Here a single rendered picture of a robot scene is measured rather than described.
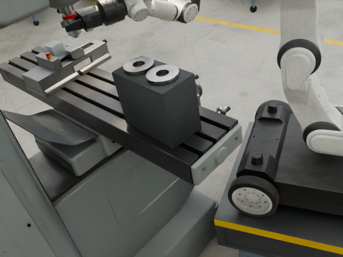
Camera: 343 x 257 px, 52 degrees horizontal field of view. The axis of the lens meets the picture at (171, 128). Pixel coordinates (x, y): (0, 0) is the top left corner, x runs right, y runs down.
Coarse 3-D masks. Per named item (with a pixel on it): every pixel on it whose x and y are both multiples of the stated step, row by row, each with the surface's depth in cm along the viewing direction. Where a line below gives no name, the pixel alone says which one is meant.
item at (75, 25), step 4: (76, 20) 116; (80, 20) 117; (68, 24) 116; (72, 24) 116; (76, 24) 117; (80, 24) 117; (68, 28) 116; (72, 28) 117; (76, 28) 117; (80, 28) 118
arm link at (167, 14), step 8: (168, 0) 143; (176, 0) 141; (184, 0) 140; (160, 8) 132; (168, 8) 136; (176, 8) 139; (184, 8) 138; (152, 16) 134; (160, 16) 135; (168, 16) 137; (176, 16) 141
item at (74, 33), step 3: (72, 18) 116; (75, 18) 117; (63, 21) 117; (66, 21) 116; (69, 21) 116; (72, 21) 116; (66, 24) 117; (78, 30) 119; (69, 33) 119; (72, 33) 119; (75, 33) 119; (78, 33) 119
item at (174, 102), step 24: (120, 72) 100; (144, 72) 97; (168, 72) 95; (120, 96) 106; (144, 96) 95; (168, 96) 90; (192, 96) 97; (144, 120) 102; (168, 120) 93; (192, 120) 100; (168, 144) 100
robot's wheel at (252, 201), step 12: (240, 180) 139; (252, 180) 136; (264, 180) 137; (228, 192) 143; (240, 192) 143; (252, 192) 140; (264, 192) 135; (276, 192) 137; (240, 204) 147; (252, 204) 145; (264, 204) 142; (276, 204) 137; (264, 216) 144
